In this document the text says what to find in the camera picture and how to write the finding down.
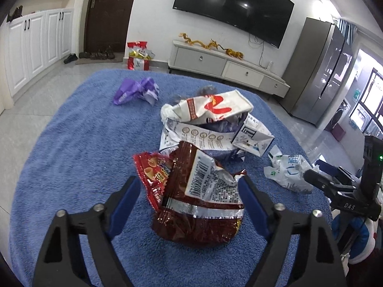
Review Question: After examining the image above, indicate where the white tv cabinet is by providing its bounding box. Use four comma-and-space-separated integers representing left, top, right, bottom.
168, 40, 290, 98

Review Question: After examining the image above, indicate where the blue fluffy rug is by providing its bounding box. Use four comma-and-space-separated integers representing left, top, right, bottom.
8, 68, 334, 287

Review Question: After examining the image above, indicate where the wall mounted black television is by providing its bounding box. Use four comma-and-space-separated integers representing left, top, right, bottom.
173, 0, 294, 48

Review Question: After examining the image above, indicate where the golden dragon ornament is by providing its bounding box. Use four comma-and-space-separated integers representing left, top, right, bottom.
179, 33, 224, 50

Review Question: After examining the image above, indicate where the white plastic bag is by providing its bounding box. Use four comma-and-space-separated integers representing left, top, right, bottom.
264, 145, 319, 194

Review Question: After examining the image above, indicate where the red white gift bag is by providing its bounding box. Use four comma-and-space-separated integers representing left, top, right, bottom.
127, 41, 155, 71

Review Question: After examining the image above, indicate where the row of shoes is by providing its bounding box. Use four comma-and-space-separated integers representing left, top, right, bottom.
79, 47, 116, 60

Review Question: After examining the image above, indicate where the purple plastic bag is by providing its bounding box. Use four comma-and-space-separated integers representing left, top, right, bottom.
113, 77, 159, 106

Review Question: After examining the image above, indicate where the red snack wrapper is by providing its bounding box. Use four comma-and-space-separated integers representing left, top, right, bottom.
133, 152, 173, 212

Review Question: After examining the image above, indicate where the black shoe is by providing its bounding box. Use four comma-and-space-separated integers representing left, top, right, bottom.
64, 53, 78, 64

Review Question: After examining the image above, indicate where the grey refrigerator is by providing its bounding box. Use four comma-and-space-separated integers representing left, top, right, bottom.
281, 17, 352, 126

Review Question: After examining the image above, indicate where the brown door mat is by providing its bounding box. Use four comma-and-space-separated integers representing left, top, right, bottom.
75, 53, 124, 65

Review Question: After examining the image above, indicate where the golden tiger ornament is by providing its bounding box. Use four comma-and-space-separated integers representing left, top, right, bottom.
225, 48, 244, 60

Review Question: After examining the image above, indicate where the dark red snack bag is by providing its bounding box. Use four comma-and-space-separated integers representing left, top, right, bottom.
152, 141, 244, 247

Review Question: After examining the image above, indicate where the white shoe cabinet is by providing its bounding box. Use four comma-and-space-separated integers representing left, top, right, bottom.
1, 8, 74, 111

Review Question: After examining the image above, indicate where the dark brown door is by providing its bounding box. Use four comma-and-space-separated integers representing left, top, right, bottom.
84, 0, 134, 53

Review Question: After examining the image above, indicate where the white red paper bag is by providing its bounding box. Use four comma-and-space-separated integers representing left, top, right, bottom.
160, 89, 254, 125

